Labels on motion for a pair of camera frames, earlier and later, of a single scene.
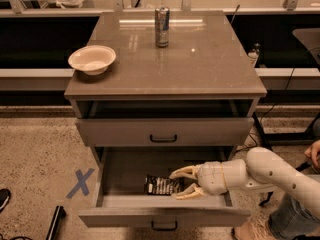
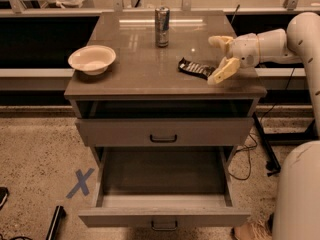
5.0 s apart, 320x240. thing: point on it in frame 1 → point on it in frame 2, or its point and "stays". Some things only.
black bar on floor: x=58 y=216 stays
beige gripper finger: x=193 y=190 → x=226 y=70
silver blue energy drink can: x=162 y=23 stays
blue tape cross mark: x=82 y=182 stays
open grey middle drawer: x=120 y=178 stays
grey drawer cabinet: x=180 y=81 stays
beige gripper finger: x=191 y=171 → x=220 y=41
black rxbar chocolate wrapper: x=161 y=185 → x=196 y=69
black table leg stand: x=311 y=135 stays
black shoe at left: x=5 y=195 stays
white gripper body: x=210 y=178 → x=245 y=51
